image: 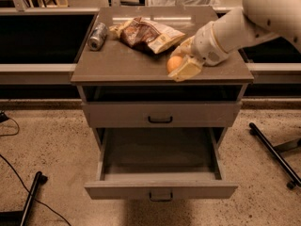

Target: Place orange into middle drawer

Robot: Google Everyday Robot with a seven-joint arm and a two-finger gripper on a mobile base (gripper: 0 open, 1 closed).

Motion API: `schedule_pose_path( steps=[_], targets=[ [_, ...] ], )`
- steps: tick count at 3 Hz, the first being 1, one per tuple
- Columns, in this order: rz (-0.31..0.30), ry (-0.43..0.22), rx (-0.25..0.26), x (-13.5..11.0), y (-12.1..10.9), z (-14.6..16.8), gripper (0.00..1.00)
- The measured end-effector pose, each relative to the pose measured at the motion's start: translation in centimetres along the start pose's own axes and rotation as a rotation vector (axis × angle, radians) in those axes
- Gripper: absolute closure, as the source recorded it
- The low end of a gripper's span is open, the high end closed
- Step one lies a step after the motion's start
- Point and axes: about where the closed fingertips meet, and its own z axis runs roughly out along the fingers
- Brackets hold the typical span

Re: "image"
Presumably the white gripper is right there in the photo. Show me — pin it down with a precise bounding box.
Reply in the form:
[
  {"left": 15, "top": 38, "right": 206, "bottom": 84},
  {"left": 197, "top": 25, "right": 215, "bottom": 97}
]
[{"left": 168, "top": 22, "right": 229, "bottom": 82}]

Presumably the orange fruit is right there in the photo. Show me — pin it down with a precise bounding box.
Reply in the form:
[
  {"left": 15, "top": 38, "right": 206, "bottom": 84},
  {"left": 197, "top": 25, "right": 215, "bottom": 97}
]
[{"left": 166, "top": 56, "right": 182, "bottom": 73}]

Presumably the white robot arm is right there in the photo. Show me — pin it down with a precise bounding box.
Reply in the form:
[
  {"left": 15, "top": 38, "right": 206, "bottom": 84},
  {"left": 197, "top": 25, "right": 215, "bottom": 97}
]
[{"left": 166, "top": 0, "right": 301, "bottom": 82}]

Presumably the closed upper grey drawer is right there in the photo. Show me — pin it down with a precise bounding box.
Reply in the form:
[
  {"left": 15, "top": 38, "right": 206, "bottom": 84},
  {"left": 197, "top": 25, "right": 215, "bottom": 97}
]
[{"left": 83, "top": 102, "right": 241, "bottom": 128}]

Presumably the grey drawer cabinet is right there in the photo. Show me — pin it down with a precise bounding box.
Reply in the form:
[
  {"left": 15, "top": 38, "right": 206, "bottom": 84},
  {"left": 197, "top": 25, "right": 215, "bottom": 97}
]
[{"left": 71, "top": 6, "right": 256, "bottom": 202}]

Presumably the open grey drawer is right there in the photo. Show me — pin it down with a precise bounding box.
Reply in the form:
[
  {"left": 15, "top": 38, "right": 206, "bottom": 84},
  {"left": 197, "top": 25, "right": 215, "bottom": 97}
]
[{"left": 85, "top": 128, "right": 237, "bottom": 202}]

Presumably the brown chip bag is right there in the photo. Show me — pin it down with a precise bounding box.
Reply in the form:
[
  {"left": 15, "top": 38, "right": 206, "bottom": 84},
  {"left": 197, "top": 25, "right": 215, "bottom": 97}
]
[{"left": 109, "top": 17, "right": 185, "bottom": 54}]

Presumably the grey metal railing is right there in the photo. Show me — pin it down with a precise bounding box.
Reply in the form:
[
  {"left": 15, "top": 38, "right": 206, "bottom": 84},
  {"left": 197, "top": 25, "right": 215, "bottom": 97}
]
[{"left": 0, "top": 0, "right": 301, "bottom": 86}]

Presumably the silver soda can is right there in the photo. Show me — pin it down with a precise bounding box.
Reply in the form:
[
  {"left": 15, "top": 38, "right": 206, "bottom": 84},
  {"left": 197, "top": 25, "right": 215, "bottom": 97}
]
[{"left": 87, "top": 23, "right": 107, "bottom": 51}]

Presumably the black stand leg right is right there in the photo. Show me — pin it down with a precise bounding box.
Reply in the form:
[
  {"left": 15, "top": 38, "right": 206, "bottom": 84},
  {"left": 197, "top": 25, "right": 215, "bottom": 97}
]
[{"left": 249, "top": 122, "right": 301, "bottom": 190}]

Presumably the black stand leg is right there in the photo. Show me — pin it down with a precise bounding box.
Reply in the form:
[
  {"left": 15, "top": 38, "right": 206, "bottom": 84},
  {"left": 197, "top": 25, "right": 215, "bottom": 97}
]
[
  {"left": 0, "top": 171, "right": 48, "bottom": 226},
  {"left": 249, "top": 122, "right": 301, "bottom": 190}
]

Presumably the black stand leg left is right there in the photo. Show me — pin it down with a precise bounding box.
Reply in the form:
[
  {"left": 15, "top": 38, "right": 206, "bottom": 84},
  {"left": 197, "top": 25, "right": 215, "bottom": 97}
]
[{"left": 0, "top": 171, "right": 48, "bottom": 226}]

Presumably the black floor cable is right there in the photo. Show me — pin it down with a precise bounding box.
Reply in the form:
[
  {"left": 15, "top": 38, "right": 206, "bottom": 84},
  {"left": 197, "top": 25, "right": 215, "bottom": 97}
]
[{"left": 0, "top": 110, "right": 72, "bottom": 226}]

